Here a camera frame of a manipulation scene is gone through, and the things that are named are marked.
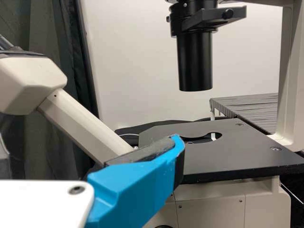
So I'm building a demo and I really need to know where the cream microscope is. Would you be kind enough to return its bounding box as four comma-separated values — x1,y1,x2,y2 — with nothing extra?
0,0,304,228

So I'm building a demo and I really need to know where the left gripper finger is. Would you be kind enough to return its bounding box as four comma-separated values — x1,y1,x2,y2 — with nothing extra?
85,134,186,228

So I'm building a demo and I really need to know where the black platform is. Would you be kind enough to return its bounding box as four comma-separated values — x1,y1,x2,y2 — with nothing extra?
209,93,278,136

